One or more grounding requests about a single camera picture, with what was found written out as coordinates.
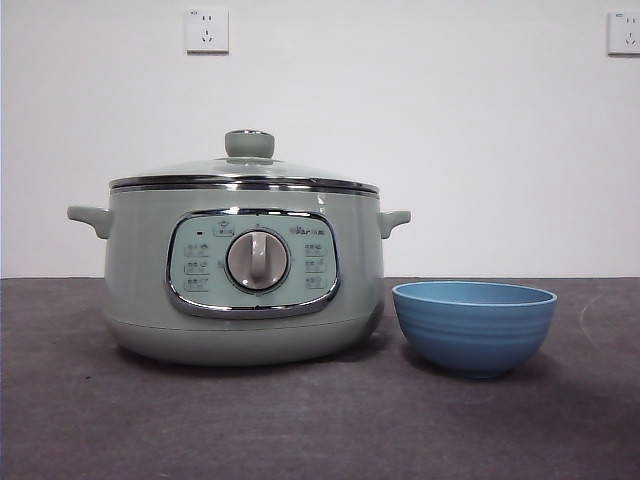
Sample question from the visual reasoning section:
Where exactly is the pale green electric steamer pot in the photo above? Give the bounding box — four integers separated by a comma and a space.
66, 180, 412, 367

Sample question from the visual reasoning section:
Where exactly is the glass lid with green knob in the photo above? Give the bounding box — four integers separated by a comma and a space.
109, 129, 380, 193

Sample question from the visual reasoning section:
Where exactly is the white wall socket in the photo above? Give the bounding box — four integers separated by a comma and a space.
607, 10, 640, 56
186, 7, 231, 55

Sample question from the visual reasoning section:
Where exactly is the blue ribbed bowl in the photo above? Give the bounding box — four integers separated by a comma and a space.
391, 280, 559, 380

